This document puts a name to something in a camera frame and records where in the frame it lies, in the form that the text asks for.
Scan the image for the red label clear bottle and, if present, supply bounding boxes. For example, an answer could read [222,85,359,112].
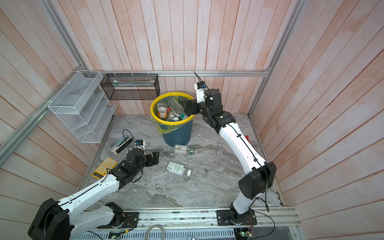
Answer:
[167,108,181,122]

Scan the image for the green cap clear bottle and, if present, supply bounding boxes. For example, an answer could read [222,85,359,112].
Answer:
[167,98,188,120]

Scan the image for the orange label clear bottle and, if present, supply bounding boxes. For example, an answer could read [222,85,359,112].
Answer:
[157,102,168,121]

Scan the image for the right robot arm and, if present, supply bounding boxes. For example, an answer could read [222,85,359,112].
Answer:
[184,83,277,225]

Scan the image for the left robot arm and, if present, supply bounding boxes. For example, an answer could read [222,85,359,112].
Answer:
[28,148,160,240]

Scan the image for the teal bin with yellow rim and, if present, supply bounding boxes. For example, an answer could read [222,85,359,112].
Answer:
[151,92,195,147]

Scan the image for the yellow-green plastic bin liner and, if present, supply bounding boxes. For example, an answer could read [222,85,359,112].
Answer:
[151,92,195,134]

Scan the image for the blue and white stapler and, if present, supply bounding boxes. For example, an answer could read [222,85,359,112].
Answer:
[111,137,133,155]

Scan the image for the white label square bottle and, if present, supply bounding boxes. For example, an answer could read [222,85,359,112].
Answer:
[167,162,192,177]

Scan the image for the yellow keypad calculator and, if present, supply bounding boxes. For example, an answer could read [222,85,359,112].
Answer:
[91,158,118,180]

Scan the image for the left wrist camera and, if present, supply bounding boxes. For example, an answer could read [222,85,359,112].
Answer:
[135,140,147,154]

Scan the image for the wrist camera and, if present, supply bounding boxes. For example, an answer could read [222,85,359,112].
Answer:
[135,140,147,154]
[194,81,206,104]

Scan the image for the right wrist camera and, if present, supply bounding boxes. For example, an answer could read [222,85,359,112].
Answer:
[194,81,206,104]

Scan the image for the horizontal aluminium wall rail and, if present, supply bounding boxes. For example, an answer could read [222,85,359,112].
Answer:
[100,70,270,77]

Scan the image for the black wire mesh basket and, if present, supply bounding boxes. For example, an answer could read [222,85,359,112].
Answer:
[101,73,160,101]

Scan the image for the white wire mesh shelf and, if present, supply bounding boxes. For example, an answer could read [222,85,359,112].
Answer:
[48,71,116,144]

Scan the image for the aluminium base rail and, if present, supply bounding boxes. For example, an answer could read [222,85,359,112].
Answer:
[74,207,306,240]

